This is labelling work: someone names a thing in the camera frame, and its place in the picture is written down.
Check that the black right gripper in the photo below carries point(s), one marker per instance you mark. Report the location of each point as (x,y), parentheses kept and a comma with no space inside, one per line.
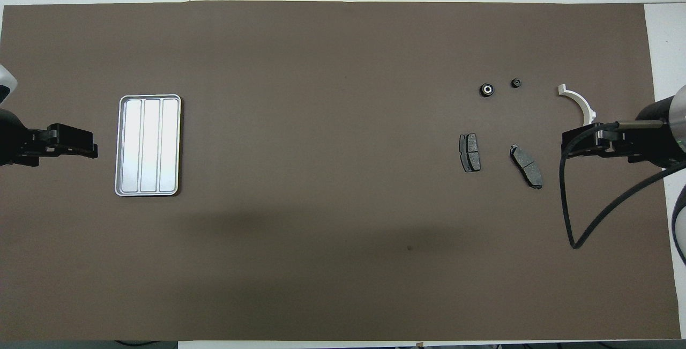
(651,140)

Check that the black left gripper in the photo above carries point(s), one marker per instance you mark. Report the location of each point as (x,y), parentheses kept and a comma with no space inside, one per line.
(16,140)

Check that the small black gear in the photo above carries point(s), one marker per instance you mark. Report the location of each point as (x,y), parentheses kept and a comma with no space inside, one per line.
(516,83)

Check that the large black bearing gear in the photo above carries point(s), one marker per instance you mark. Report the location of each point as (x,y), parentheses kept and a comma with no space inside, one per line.
(486,90)

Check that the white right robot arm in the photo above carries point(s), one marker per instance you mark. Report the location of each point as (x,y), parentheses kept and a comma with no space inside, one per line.
(680,220)

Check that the silver metal tray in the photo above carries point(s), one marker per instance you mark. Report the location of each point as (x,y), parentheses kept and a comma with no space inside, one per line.
(148,145)

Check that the long dark brake pad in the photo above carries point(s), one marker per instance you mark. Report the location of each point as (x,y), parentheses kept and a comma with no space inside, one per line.
(526,165)

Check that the short dark brake pad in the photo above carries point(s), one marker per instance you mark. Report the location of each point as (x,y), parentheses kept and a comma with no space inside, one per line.
(470,152)

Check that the brown table mat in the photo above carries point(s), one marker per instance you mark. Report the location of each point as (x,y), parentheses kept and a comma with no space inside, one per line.
(321,70)

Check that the white curved plastic bracket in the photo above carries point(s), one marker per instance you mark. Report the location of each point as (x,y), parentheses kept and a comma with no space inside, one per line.
(581,101)

